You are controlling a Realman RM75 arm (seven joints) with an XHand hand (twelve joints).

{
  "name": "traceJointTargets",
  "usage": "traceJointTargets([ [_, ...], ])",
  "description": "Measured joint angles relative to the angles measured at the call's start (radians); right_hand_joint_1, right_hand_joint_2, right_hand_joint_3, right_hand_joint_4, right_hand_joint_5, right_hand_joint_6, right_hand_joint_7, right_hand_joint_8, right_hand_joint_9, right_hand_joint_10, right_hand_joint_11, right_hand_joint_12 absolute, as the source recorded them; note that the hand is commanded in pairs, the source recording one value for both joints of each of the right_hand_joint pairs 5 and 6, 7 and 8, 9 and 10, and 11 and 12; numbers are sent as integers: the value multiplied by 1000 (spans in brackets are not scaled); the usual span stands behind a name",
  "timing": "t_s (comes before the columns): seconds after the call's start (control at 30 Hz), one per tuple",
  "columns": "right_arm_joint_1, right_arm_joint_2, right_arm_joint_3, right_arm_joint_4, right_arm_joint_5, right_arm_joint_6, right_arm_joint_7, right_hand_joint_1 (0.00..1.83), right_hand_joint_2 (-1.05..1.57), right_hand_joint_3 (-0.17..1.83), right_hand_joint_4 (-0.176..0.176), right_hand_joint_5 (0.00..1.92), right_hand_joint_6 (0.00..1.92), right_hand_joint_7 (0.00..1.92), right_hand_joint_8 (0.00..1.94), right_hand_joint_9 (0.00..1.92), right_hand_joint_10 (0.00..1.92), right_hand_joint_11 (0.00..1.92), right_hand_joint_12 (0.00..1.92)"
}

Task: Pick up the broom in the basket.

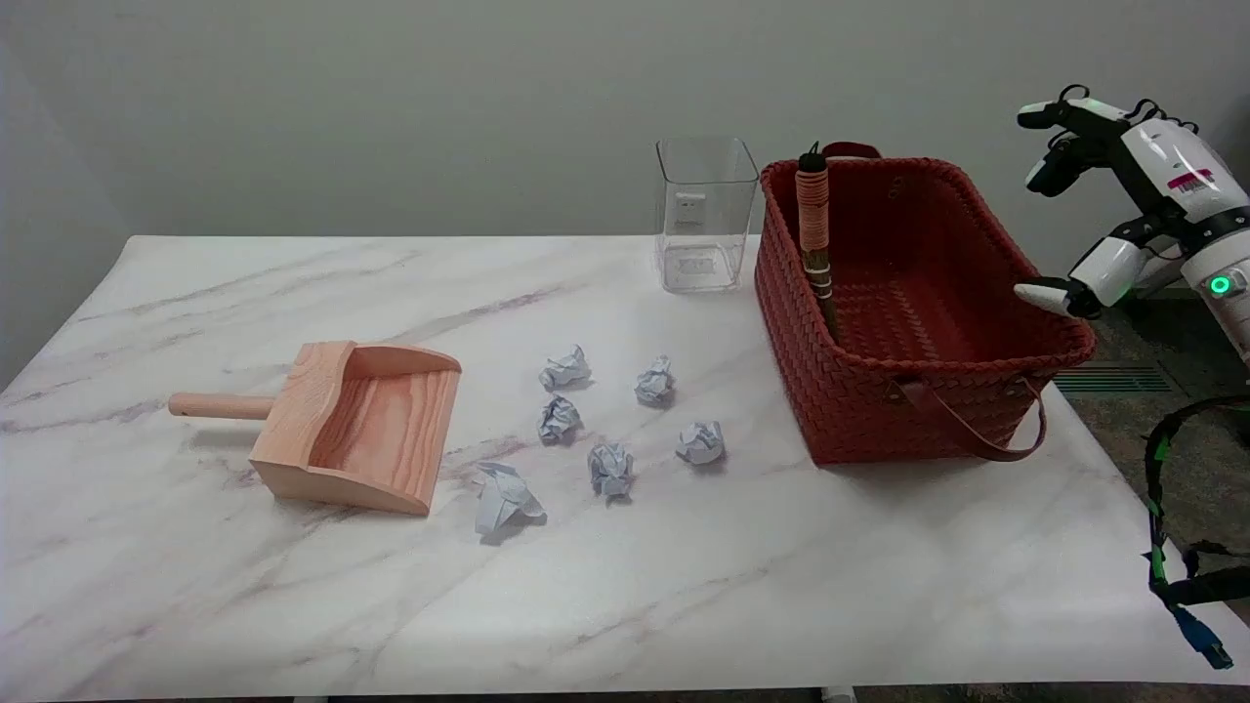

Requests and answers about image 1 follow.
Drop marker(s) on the floor vent grille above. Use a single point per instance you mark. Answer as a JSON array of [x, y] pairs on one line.
[[1113, 379]]

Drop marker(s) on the crumpled white paper ball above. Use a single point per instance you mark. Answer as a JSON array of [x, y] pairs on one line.
[[701, 442], [559, 419], [503, 496], [611, 469], [654, 381], [564, 368]]

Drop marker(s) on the wooden dustpan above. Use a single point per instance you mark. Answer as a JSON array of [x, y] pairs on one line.
[[371, 430]]

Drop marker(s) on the white wall socket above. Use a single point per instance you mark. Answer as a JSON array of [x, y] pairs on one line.
[[689, 206]]

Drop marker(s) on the red woven basket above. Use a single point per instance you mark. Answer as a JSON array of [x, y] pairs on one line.
[[879, 410]]

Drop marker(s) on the brown straw hand broom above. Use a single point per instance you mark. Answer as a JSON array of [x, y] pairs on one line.
[[812, 215]]

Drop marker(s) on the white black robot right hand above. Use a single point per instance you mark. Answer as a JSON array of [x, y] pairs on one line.
[[1167, 166]]

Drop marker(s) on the clear square plastic container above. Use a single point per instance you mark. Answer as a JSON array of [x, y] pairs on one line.
[[705, 244]]

